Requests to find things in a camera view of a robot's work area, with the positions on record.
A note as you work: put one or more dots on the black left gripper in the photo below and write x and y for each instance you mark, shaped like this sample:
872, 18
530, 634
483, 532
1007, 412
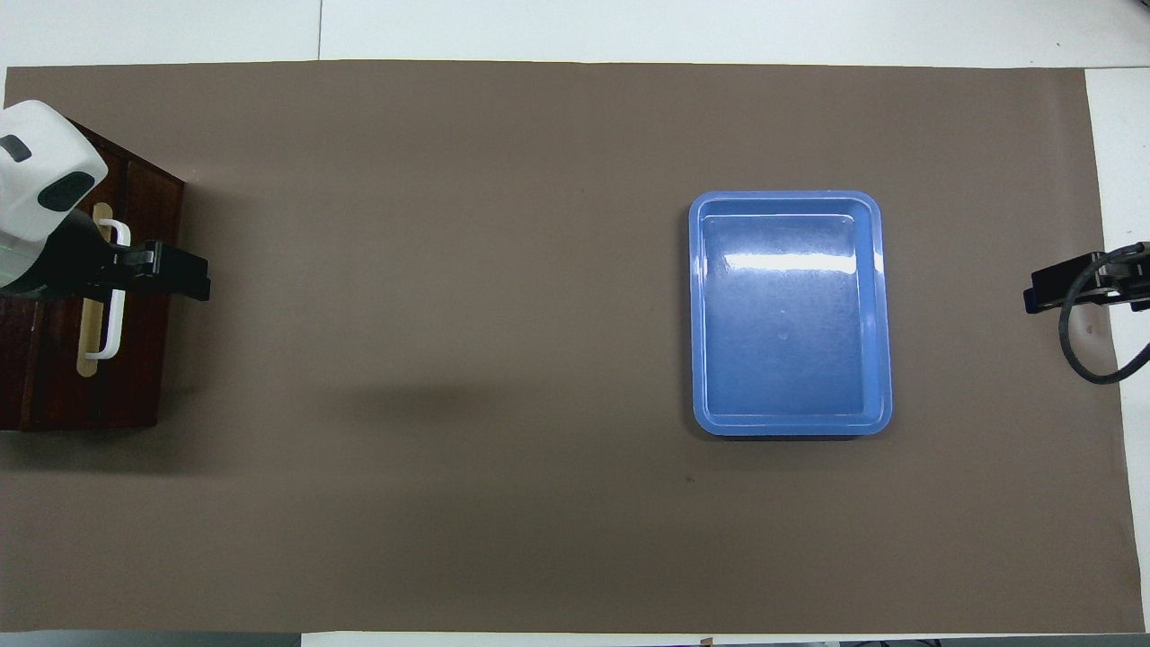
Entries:
76, 261

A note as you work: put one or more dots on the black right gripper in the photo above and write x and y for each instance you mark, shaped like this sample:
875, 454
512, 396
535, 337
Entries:
1127, 288

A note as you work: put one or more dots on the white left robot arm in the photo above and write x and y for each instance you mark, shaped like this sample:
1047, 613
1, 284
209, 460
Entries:
36, 189

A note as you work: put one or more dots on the dark wooden cabinet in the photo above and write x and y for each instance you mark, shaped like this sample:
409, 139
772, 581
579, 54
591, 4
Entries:
153, 359

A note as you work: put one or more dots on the blue plastic tray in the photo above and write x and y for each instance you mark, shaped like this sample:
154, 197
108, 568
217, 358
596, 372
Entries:
786, 332

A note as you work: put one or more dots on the brown table mat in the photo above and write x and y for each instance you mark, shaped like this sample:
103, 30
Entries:
449, 359

